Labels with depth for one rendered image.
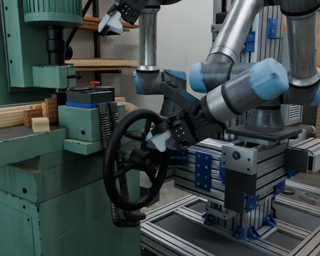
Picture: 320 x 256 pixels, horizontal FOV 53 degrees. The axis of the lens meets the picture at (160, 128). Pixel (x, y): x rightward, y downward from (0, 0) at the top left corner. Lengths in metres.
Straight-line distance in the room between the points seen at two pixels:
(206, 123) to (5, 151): 0.47
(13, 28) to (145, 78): 0.65
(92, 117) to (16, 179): 0.28
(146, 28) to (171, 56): 3.02
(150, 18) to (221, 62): 0.80
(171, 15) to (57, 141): 3.83
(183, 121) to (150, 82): 0.87
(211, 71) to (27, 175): 0.55
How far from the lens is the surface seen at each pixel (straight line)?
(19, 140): 0.85
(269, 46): 1.62
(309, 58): 1.18
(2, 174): 1.04
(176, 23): 4.56
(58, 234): 1.01
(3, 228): 1.12
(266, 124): 1.30
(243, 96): 0.64
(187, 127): 0.71
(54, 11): 1.04
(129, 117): 0.84
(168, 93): 0.73
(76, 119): 0.90
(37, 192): 0.92
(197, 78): 0.78
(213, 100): 0.67
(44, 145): 0.90
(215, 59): 0.80
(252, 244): 1.69
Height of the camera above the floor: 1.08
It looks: 11 degrees down
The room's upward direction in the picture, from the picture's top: straight up
